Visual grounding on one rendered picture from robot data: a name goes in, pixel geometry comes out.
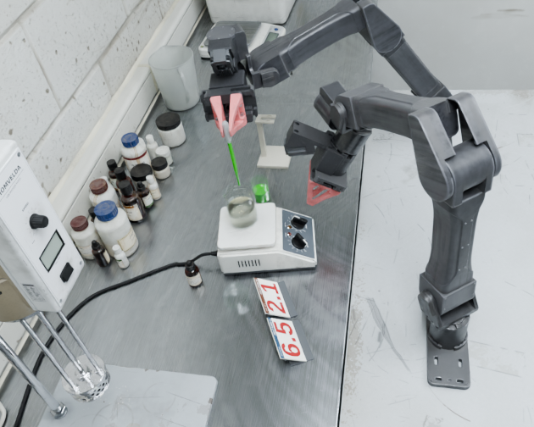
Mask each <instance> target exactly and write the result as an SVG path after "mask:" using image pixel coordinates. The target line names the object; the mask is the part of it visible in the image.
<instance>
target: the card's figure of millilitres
mask: <svg viewBox="0 0 534 427"><path fill-rule="evenodd" d="M258 281H259V285H260V288H261V291H262V292H263V295H264V299H265V302H266V305H267V308H268V310H269V313H278V314H283V315H287V313H286V310H285V307H284V305H283V302H282V300H281V296H280V293H279V291H278V289H277V286H276V283H275V282H270V281H266V280H259V279H258Z"/></svg>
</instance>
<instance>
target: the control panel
mask: <svg viewBox="0 0 534 427"><path fill-rule="evenodd" d="M294 215H297V216H299V217H301V218H304V219H306V220H307V221H308V222H307V224H306V225H305V226H304V228H303V229H301V230H298V229H296V228H294V227H293V226H292V224H291V220H292V218H293V216H294ZM288 225H290V226H291V229H290V228H288ZM288 232H290V233H292V235H291V236H289V235H288ZM297 233H299V234H300V235H301V236H302V237H303V238H304V239H305V241H306V242H307V243H308V244H307V246H306V247H305V248H304V249H297V248H296V247H295V246H293V244H292V238H293V237H294V236H295V235H296V234H297ZM282 249H283V250H284V251H287V252H292V253H296V254H298V255H302V256H305V257H308V258H314V236H313V224H312V218H309V217H306V216H303V215H301V214H297V213H293V212H290V211H286V210H284V209H282Z"/></svg>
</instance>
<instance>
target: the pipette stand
mask: <svg viewBox="0 0 534 427"><path fill-rule="evenodd" d="M275 117H276V115H275V114H258V117H257V118H256V120H255V124H257V128H258V133H259V143H260V148H261V154H260V157H259V161H258V164H257V167H258V168H270V169H288V167H289V163H290V160H291V157H289V156H288V155H286V152H285V148H284V147H282V146H266V144H265V139H264V128H263V124H274V122H275V120H274V119H275Z"/></svg>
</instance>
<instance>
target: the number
mask: <svg viewBox="0 0 534 427"><path fill-rule="evenodd" d="M271 320H272V323H273V325H274V328H275V333H276V334H277V337H278V340H279V342H280V345H281V350H282V352H283V355H284V357H286V358H299V359H303V355H302V353H301V351H300V348H299V346H298V342H297V339H296V337H295V335H294V332H293V330H292V326H291V324H290V322H287V321H282V320H277V319H271Z"/></svg>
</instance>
